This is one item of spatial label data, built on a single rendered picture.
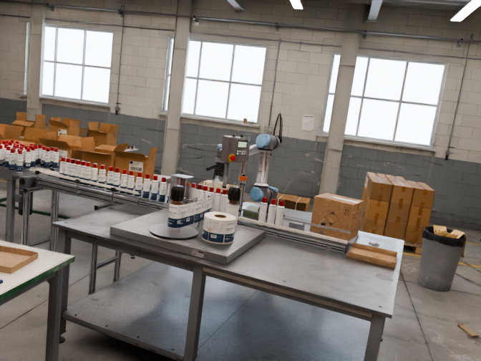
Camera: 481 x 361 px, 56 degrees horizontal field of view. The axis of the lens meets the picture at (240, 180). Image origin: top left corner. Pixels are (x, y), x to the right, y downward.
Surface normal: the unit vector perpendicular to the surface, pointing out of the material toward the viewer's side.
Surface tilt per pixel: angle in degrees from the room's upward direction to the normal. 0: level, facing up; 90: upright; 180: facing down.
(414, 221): 91
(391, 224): 87
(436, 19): 90
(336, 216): 90
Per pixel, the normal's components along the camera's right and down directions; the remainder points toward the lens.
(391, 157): -0.22, 0.14
